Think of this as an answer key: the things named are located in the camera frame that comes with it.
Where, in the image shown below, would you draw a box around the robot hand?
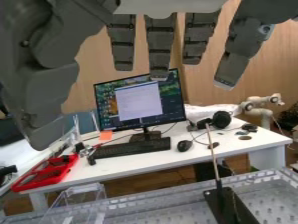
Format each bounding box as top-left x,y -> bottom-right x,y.
0,0 -> 298,152

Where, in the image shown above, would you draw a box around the computer monitor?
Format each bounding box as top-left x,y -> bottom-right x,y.
91,67 -> 187,133

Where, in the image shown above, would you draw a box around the orange sticky note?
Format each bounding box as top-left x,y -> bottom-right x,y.
98,130 -> 114,141

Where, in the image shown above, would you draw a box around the red tray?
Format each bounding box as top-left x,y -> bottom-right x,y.
9,161 -> 71,194
43,152 -> 81,175

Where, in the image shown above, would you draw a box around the black keyboard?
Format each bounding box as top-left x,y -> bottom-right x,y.
89,136 -> 173,160

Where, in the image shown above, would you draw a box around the black computer mouse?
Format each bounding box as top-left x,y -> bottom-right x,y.
175,139 -> 195,153

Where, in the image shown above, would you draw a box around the white desk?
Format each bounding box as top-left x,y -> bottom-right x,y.
18,115 -> 294,209

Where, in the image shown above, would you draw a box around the black headphones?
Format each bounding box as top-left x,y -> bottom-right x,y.
195,110 -> 234,131

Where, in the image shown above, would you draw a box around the thin stick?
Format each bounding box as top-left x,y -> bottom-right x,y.
203,122 -> 223,194

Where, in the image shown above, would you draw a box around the small white jointed device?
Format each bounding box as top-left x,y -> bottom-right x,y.
238,92 -> 286,130

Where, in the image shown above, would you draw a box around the black plate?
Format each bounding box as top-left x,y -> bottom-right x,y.
202,186 -> 260,224

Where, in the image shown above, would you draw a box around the clear box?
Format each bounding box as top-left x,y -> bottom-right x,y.
0,167 -> 298,224

